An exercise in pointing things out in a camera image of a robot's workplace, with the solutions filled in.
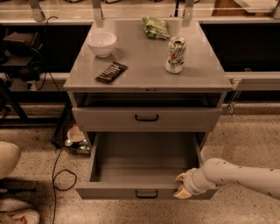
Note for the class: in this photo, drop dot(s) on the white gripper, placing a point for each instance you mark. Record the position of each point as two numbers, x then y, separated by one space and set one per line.
190 181

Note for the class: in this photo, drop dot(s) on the grey drawer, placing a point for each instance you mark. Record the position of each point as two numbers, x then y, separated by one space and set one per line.
138 166
146 119

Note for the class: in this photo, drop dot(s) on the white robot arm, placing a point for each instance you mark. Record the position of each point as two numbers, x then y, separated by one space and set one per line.
216 172

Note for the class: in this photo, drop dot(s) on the grey drawer cabinet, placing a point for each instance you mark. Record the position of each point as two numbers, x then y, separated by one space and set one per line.
146 83

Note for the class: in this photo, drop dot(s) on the grey top drawer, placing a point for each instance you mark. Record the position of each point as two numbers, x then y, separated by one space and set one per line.
146 119

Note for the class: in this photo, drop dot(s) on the dark chocolate bar wrapper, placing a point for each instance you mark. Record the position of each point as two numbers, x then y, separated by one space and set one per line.
111 73

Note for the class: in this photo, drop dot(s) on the white green soda can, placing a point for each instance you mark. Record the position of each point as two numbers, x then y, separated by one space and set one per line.
176 55

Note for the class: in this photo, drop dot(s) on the green snack bag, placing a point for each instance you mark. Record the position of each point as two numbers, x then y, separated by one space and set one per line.
155 28

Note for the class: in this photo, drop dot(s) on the white bowl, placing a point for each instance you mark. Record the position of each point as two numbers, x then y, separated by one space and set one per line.
101 44

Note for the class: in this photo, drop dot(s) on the white red sneaker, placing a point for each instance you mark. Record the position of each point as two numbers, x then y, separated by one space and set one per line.
26 216

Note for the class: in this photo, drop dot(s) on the beige trouser leg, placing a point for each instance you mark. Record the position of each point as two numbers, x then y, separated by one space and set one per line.
9 157

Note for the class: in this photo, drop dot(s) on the black equipment on stand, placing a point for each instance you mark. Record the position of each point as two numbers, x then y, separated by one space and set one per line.
22 57

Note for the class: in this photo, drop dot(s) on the wire basket with items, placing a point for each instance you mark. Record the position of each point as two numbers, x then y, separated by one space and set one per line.
76 143

